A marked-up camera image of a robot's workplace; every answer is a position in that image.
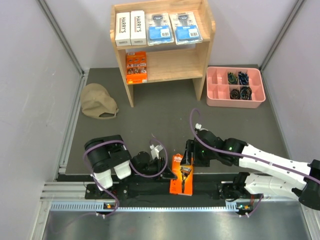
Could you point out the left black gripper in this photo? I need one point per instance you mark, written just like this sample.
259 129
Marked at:
167 174

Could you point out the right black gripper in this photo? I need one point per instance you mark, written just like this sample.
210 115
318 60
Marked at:
192 146

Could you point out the orange Gillette razor box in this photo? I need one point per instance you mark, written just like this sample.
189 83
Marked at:
183 184

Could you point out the orange razor blade cartridge box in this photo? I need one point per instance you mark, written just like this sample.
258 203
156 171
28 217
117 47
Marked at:
136 68

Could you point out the blue razor blister pack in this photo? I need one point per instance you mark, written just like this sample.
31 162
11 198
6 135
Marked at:
158 29
185 27

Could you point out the white Harry's box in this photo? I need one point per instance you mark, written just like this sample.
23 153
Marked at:
123 29
138 35

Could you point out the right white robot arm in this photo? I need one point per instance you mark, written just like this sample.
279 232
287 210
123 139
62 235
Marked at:
275 175

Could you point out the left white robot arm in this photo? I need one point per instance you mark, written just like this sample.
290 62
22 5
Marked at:
106 154

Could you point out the wooden two-tier shelf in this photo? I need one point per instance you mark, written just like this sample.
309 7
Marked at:
178 63

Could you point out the pink compartment organizer tray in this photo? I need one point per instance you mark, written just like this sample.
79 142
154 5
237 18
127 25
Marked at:
234 87

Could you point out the beige cap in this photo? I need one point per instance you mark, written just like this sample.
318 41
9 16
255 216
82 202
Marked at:
97 103

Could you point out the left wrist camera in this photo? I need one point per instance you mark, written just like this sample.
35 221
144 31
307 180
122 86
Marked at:
155 150

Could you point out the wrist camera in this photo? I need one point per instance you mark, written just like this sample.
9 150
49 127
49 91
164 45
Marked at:
198 127
155 150

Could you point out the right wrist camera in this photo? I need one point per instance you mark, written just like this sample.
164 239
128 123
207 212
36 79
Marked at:
198 127

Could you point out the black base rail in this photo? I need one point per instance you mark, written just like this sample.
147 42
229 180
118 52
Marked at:
209 190

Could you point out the grey slotted cable duct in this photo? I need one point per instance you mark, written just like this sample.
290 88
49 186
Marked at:
91 206

